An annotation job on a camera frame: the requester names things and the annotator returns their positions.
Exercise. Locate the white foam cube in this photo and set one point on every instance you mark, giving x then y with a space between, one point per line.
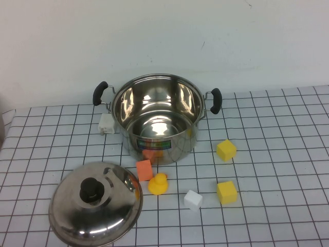
192 200

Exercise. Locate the stainless steel cooking pot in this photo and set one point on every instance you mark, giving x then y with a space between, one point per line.
154 113

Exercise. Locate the steel lid with black knob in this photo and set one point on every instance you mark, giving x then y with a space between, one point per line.
108 218

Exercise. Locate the yellow foam cube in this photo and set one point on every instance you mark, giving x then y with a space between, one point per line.
226 150
226 193

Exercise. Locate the yellow rubber duck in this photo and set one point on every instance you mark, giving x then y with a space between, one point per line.
157 186

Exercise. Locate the orange foam cube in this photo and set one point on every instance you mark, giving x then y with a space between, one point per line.
144 171

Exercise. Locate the white grid-pattern tablecloth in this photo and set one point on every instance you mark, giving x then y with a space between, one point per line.
270 159

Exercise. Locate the white power adapter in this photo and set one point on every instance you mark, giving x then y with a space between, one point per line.
107 124

